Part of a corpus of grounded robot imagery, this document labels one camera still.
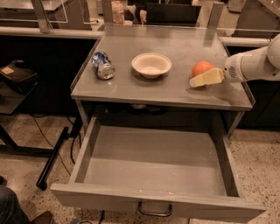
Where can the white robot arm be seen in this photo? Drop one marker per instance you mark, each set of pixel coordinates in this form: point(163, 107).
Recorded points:
point(259, 64)

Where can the person's blue jeans leg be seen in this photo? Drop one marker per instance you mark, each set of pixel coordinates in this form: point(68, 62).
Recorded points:
point(10, 210)

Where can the grey drawer cabinet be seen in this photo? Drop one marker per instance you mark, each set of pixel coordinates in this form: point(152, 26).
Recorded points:
point(184, 47)

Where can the black metal drawer handle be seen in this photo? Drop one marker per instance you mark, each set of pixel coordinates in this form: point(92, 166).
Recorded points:
point(155, 209)

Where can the black stand leg bar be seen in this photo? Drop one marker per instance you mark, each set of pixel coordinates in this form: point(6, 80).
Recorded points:
point(41, 183)

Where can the plastic bottle in background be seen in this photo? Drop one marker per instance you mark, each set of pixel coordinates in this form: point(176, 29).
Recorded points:
point(117, 12)

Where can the white paper bowl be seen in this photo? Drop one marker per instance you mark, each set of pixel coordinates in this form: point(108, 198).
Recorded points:
point(151, 65)

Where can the orange fruit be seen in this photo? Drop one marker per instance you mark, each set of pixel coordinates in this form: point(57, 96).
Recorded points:
point(201, 67)

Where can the background person's hand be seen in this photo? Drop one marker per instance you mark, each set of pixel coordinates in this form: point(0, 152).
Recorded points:
point(143, 16)

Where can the black box on stand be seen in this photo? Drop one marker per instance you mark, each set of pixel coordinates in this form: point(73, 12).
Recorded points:
point(17, 77)

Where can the open grey top drawer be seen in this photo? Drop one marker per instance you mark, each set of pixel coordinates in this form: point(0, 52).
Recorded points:
point(190, 167)

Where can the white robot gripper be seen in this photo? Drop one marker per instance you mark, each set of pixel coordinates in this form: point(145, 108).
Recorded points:
point(232, 70)

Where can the brown shoe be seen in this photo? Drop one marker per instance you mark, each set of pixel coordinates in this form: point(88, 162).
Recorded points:
point(44, 218)

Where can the black monitor in background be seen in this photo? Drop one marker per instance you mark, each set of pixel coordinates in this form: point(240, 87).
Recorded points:
point(172, 14)

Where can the crushed blue soda can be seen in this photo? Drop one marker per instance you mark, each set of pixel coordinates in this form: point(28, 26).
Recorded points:
point(103, 67)

